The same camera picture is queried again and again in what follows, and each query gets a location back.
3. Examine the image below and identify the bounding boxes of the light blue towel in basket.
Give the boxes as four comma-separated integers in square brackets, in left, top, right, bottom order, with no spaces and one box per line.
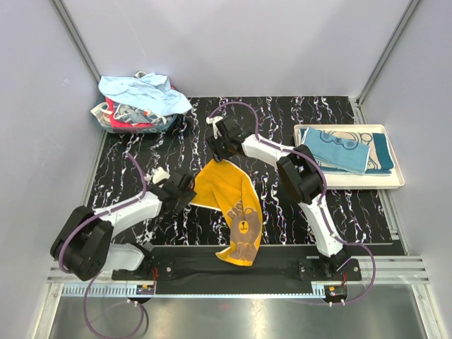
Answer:
[98,73,192,116]

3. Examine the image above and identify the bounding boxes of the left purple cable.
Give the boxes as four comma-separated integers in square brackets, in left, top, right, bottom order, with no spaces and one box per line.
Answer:
[58,152,151,336]

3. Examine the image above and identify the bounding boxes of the left small circuit board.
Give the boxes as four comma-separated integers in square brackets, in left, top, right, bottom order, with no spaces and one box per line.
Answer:
[136,284,155,295]

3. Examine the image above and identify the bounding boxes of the yellow towel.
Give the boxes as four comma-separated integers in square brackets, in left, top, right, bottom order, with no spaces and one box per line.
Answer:
[191,160,263,267]

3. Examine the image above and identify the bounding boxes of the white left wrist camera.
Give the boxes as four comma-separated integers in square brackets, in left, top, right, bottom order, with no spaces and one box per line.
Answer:
[145,167,170,184]

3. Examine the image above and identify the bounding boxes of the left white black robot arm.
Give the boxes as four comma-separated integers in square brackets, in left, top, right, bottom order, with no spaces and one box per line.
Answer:
[50,167,196,281]

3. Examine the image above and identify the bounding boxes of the pink cloth in basket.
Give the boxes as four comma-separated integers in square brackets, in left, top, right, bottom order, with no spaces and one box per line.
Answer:
[105,98,156,128]

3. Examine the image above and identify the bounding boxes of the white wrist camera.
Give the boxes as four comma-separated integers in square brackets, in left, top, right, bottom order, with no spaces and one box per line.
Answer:
[145,167,170,184]
[206,116,223,124]

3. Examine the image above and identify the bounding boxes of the dark blue towel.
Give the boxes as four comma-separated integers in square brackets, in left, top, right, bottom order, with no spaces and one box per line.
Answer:
[302,128,370,174]

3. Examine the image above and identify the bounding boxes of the right small circuit board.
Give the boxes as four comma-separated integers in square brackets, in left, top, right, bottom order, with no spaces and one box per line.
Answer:
[328,285,347,297]

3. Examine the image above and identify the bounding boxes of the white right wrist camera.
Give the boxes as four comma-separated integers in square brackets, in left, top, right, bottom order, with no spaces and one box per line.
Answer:
[206,116,223,124]

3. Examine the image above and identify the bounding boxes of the white square tray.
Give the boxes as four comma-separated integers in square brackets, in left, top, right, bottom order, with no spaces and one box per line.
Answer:
[294,124,405,190]

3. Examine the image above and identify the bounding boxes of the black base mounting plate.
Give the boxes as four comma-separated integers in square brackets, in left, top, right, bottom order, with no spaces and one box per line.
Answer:
[112,245,362,296]

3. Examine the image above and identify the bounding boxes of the teal beige Doraemon towel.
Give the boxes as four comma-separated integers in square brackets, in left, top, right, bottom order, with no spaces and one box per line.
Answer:
[294,127,395,176]

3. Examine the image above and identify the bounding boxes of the small circuit board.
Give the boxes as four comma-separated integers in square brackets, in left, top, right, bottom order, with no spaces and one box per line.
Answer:
[136,284,155,295]
[328,285,347,297]

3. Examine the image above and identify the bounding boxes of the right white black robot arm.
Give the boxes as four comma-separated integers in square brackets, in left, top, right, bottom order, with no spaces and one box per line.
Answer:
[206,117,350,280]

